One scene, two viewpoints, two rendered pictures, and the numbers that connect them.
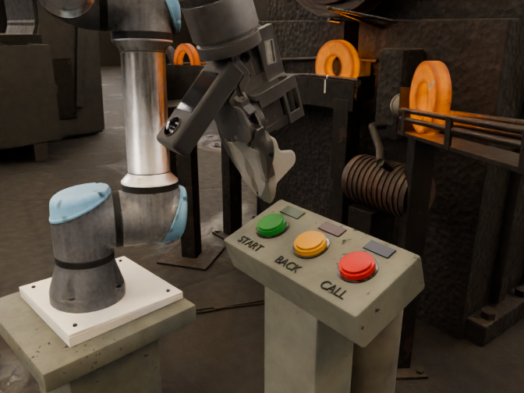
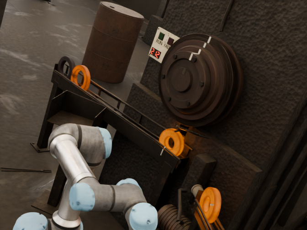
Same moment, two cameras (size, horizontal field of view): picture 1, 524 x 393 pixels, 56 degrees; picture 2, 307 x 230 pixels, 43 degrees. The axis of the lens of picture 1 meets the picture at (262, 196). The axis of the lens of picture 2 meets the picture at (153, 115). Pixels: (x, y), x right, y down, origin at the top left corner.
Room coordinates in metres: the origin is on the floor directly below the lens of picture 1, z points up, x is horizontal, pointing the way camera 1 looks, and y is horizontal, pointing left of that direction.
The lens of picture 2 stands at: (-0.31, 0.35, 1.60)
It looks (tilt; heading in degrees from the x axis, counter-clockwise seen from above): 21 degrees down; 347
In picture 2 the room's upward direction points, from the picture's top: 21 degrees clockwise
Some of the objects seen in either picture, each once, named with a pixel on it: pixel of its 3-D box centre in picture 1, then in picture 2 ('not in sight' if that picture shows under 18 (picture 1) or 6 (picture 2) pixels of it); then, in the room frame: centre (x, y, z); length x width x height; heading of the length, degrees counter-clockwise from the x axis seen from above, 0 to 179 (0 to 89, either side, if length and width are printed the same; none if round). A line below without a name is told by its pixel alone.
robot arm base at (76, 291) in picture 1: (86, 273); not in sight; (0.91, 0.36, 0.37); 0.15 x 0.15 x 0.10
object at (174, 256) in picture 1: (182, 167); (64, 155); (1.76, 0.30, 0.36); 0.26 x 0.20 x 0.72; 73
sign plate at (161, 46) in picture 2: not in sight; (168, 49); (1.87, -0.10, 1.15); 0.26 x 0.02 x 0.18; 38
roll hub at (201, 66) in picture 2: not in sight; (184, 80); (1.48, -0.14, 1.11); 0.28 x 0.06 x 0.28; 38
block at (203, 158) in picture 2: (399, 93); (198, 176); (1.36, -0.38, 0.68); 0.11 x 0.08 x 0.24; 128
